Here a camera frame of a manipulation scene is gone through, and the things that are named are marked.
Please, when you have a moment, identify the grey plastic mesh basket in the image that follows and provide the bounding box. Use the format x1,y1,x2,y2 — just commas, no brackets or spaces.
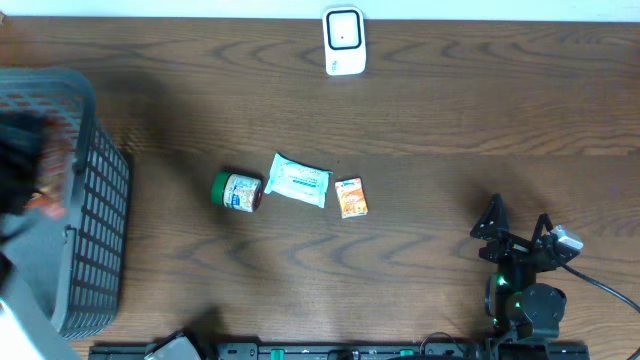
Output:
1,68,132,340

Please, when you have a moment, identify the white barcode scanner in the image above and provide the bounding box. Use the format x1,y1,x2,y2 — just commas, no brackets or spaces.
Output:
322,6,367,76

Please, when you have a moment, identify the teal wet wipes pack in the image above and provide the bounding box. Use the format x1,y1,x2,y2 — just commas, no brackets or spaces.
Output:
264,153,332,208

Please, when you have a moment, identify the green lid jar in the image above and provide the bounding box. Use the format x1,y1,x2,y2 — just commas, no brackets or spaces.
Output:
211,172,263,212

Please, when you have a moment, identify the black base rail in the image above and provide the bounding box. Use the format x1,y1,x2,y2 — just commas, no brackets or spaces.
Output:
88,341,591,360

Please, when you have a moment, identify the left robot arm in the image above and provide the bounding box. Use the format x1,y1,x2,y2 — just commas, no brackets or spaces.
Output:
1,113,78,360

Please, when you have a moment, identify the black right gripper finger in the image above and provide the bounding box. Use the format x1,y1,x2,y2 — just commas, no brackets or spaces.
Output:
531,213,554,243
470,194,509,240

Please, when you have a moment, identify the orange tissue pack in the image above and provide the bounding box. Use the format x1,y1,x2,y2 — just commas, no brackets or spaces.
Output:
335,177,368,219

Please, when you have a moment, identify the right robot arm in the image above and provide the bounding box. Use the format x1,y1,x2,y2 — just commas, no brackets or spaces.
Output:
470,194,583,348

